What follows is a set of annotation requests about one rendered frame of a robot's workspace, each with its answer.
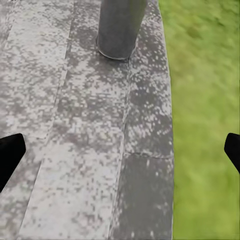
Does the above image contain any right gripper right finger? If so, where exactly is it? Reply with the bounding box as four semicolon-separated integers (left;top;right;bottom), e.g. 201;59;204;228
224;133;240;173

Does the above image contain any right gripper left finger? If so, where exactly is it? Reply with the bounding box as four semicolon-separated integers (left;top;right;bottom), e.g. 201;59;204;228
0;133;26;193

